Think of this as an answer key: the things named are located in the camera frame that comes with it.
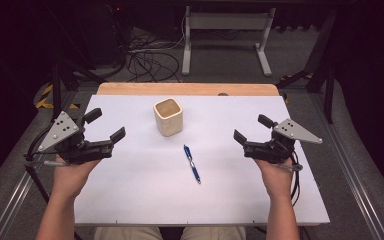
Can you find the cream square cup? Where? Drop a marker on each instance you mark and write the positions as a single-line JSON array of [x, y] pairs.
[[168, 118]]

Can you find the wooden board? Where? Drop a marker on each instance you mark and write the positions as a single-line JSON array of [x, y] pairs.
[[186, 89]]

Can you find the black tripod stand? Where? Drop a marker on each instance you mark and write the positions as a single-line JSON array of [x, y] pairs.
[[57, 90]]

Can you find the yellow black hazard tape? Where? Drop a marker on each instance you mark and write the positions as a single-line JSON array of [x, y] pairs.
[[46, 98]]

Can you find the person's left leg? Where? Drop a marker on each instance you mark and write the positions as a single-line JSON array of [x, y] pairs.
[[128, 234]]

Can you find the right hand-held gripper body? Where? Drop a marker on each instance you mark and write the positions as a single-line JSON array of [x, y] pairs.
[[273, 150]]

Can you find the person's right leg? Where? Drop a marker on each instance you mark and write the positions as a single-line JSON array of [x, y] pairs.
[[213, 233]]

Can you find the person's left hand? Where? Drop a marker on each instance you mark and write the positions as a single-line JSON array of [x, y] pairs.
[[70, 178]]

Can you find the black metal stand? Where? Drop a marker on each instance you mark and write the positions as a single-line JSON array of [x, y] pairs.
[[323, 70]]

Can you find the person's leg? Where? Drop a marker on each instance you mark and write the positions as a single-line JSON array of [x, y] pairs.
[[213, 233], [128, 234]]

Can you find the person's right hand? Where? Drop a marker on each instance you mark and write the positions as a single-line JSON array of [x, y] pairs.
[[277, 180]]

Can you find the silver floor rail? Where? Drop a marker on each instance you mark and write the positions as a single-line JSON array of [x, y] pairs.
[[350, 180], [15, 203]]

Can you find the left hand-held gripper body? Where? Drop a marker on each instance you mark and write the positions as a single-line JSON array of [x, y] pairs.
[[67, 131]]

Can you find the white metal stand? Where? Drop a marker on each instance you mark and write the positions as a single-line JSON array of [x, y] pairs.
[[226, 21]]

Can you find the blue pen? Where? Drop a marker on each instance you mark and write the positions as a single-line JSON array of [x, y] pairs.
[[192, 164]]

